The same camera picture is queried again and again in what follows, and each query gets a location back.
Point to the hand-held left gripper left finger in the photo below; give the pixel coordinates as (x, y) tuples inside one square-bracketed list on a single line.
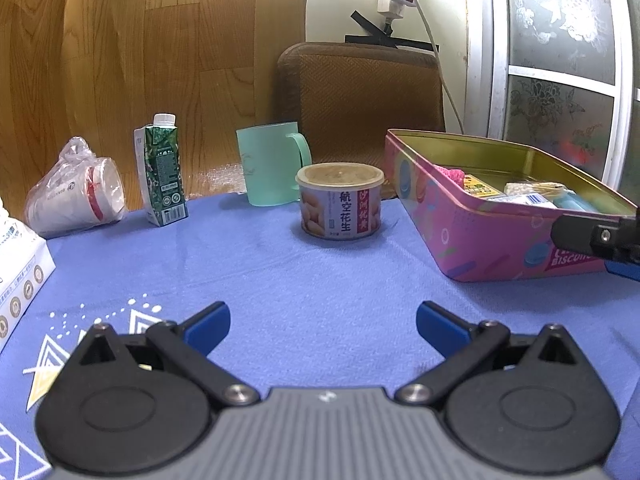
[(211, 322)]

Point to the brown chair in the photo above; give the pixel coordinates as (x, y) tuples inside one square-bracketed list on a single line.
[(360, 100)]

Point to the pink yarn ball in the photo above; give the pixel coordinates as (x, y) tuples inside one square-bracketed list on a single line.
[(452, 175)]

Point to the white and blue wipes packet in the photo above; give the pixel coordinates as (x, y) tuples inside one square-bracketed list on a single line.
[(520, 200)]

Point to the bagged stack of plastic cups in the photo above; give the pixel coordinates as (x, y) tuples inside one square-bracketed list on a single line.
[(75, 195)]

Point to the cotton swab pack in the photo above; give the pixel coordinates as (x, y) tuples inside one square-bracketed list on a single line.
[(532, 188)]

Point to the round peanut can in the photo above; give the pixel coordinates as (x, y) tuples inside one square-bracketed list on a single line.
[(340, 205)]

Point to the pink tin box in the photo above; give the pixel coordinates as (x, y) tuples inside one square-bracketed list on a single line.
[(475, 240)]

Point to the small yellow packet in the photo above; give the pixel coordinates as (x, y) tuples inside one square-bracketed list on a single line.
[(482, 186)]

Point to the light blue soft case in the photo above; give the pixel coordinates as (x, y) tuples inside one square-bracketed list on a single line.
[(575, 203)]

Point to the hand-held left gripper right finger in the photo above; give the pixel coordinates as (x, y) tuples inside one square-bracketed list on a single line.
[(439, 325)]

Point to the wooden board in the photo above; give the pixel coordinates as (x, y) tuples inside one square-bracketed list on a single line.
[(150, 35)]

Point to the mint green mug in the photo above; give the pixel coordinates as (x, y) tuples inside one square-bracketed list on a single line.
[(265, 165)]

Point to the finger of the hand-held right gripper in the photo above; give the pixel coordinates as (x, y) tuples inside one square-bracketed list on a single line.
[(627, 271), (580, 234)]

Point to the blue tablecloth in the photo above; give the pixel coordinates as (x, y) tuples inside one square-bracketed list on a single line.
[(300, 280)]

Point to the frosted glass door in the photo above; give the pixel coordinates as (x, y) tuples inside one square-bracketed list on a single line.
[(560, 60)]

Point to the black tape strips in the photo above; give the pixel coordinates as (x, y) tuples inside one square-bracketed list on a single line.
[(385, 40)]

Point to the green drink carton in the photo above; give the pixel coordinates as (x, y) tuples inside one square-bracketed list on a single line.
[(162, 175)]

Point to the white tissue pack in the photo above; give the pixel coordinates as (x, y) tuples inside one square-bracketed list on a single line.
[(22, 270)]

